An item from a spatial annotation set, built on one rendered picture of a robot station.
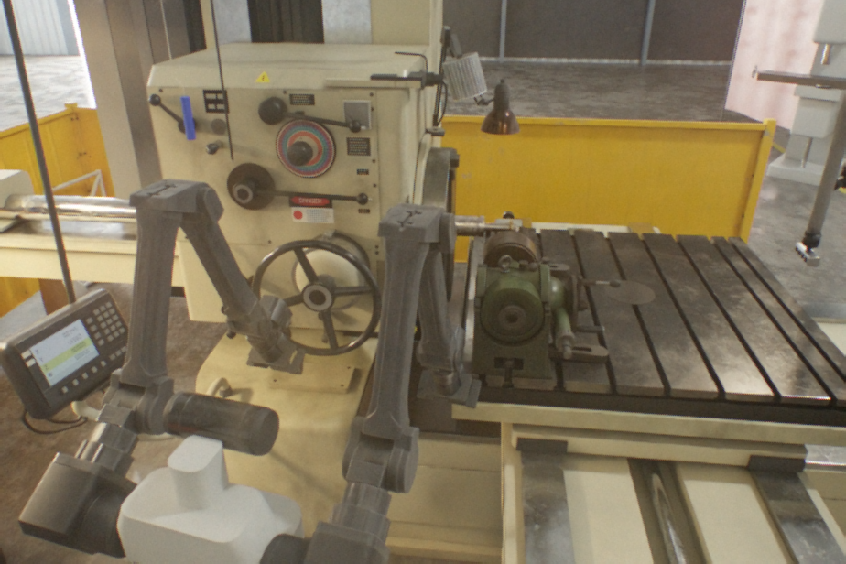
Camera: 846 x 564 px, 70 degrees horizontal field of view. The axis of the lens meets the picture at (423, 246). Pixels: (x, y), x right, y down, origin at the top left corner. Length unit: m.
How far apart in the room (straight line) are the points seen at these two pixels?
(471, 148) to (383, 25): 2.01
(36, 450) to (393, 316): 2.93
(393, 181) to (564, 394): 0.86
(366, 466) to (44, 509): 0.48
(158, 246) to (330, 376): 1.57
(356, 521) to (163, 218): 0.58
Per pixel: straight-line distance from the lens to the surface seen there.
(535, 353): 1.91
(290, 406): 2.51
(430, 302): 1.11
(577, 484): 2.08
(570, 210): 4.43
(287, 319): 1.57
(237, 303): 1.36
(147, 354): 1.15
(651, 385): 2.03
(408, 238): 0.91
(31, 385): 1.89
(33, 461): 3.62
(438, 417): 2.39
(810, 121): 7.71
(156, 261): 1.13
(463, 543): 2.73
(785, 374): 2.26
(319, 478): 2.59
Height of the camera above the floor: 2.16
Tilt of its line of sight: 25 degrees down
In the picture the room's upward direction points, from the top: straight up
